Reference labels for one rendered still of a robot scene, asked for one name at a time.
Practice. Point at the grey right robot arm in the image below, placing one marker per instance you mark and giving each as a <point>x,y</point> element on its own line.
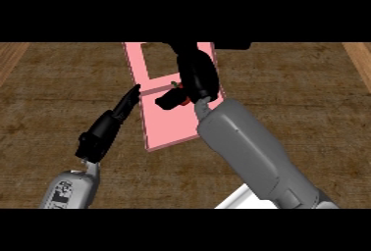
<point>253,152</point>

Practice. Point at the pink tray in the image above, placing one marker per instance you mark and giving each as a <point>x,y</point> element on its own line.
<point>161,108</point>

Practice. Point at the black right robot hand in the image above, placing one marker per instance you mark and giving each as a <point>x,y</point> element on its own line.
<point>197,72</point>

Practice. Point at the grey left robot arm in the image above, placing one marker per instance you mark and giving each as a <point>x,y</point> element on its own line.
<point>73,189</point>

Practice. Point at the red bell pepper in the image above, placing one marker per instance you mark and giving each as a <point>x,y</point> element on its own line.
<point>180,94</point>

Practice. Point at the white flat object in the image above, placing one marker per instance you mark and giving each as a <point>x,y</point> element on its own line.
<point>245,200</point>

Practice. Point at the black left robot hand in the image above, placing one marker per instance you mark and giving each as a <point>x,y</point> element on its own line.
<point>102,130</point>

